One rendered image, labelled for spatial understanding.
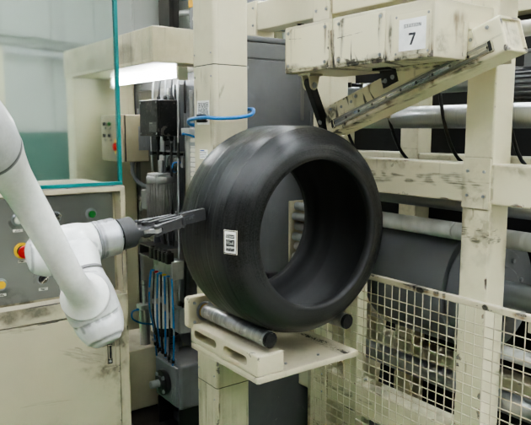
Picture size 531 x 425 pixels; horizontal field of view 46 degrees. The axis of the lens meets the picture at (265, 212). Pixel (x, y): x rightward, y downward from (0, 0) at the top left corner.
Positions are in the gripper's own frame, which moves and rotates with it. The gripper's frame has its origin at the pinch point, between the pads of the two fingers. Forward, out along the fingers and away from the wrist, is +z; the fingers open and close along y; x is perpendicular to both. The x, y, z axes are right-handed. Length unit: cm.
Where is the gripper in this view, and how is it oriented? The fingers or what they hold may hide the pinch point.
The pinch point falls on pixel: (192, 216)
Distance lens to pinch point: 161.1
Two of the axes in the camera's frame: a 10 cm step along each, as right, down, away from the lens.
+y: -5.9, -1.1, 8.0
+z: 8.0, -2.1, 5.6
